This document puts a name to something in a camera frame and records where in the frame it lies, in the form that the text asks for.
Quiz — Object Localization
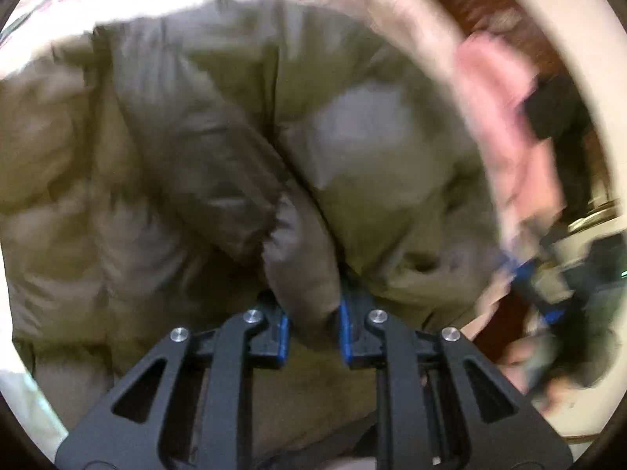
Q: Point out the pink quilt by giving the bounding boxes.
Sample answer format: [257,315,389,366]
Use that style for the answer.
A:
[455,32,564,236]

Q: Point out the dark cloth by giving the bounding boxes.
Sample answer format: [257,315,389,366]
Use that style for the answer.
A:
[524,76,596,216]

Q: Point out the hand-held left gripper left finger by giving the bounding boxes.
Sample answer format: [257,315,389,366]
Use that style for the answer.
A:
[55,301,293,470]

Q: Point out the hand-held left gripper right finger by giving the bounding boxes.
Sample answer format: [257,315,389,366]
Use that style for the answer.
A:
[338,286,574,470]

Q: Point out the person's right hand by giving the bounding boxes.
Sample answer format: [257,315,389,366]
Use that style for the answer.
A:
[504,338,569,412]

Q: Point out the dark wooden headboard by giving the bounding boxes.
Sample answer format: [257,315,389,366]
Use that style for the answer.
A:
[416,0,569,76]

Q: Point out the dark olive puffer jacket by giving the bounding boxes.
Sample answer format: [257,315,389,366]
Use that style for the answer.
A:
[0,0,505,466]

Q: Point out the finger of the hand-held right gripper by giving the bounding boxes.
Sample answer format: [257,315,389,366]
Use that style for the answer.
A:
[504,255,569,329]

